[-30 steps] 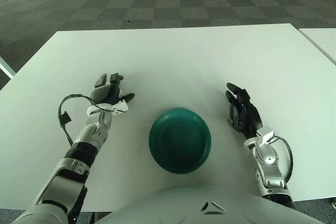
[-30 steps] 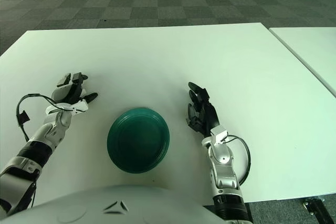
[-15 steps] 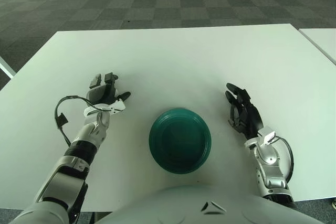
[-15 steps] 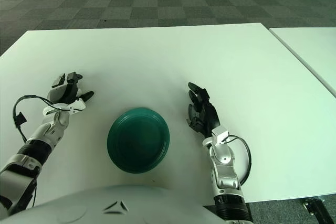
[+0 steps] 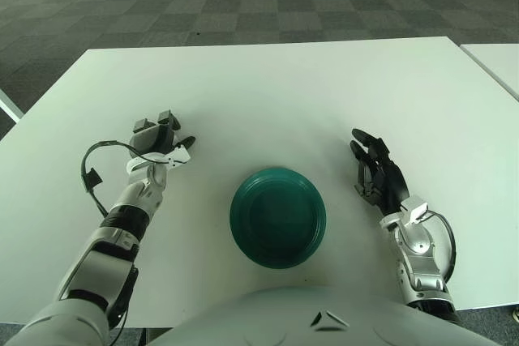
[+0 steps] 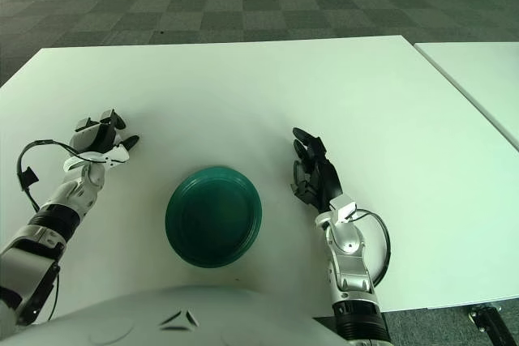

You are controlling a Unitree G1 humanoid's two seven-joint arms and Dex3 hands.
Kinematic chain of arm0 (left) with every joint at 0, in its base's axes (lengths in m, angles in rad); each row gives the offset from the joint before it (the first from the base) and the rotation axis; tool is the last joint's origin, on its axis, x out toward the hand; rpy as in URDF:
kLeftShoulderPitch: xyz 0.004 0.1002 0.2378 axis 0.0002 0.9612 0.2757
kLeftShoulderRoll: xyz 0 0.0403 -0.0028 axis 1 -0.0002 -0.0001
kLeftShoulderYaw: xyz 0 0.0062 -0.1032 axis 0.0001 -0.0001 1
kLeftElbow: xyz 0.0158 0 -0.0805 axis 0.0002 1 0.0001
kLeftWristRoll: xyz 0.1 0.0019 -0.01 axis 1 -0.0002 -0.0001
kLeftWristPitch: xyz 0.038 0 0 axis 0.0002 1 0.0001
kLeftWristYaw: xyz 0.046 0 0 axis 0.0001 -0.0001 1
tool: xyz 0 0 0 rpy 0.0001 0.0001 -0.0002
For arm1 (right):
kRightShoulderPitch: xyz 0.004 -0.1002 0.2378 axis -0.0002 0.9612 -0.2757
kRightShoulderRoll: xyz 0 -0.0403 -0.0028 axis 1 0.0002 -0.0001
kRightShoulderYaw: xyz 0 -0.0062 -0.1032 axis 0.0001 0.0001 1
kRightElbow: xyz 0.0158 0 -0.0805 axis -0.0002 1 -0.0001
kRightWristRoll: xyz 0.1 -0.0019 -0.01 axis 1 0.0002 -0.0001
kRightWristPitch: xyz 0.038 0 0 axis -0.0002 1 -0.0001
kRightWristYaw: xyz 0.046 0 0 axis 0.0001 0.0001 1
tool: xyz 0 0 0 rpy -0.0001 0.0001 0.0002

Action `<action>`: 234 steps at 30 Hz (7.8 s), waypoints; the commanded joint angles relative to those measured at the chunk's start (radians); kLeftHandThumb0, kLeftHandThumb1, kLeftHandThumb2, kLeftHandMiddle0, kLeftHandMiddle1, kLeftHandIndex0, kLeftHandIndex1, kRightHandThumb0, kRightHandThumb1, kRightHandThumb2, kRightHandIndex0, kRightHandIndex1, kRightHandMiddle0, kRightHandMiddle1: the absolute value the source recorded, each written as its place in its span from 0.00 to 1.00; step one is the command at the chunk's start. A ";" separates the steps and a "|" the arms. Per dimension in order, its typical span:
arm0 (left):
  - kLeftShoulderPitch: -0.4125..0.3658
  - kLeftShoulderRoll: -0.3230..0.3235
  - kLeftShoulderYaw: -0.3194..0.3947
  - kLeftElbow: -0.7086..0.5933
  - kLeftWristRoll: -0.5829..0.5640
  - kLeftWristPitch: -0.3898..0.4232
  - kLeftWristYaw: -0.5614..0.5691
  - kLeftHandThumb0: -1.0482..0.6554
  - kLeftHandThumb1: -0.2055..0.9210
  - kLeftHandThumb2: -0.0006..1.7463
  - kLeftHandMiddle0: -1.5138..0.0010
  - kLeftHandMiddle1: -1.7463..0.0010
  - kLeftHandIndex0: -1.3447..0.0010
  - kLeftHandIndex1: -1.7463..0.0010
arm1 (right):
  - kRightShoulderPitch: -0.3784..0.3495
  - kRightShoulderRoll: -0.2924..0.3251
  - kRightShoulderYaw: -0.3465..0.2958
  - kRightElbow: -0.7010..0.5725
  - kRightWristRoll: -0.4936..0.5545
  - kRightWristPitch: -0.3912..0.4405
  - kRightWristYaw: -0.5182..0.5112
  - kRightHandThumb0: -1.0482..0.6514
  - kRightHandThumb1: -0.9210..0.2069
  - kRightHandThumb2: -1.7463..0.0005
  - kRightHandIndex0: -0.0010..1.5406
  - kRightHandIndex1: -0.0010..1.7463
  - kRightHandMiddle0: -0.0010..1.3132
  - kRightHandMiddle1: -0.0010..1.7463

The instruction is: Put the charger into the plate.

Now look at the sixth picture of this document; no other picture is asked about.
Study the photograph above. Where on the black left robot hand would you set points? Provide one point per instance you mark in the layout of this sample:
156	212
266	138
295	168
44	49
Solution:
97	137

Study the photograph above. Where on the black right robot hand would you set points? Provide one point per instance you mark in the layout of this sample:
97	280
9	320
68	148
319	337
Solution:
326	182

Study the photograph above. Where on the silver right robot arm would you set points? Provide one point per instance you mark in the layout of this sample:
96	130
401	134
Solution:
348	265

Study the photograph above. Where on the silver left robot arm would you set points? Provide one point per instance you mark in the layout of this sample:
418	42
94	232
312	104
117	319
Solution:
61	204

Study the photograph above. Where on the round green plate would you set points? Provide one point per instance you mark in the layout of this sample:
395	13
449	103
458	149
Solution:
215	220

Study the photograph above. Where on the white side table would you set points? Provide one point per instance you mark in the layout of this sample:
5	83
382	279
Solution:
486	74

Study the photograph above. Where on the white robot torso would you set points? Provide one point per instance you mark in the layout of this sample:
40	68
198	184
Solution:
182	317

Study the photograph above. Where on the black table foot with caster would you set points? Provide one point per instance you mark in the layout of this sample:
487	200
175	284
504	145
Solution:
494	321

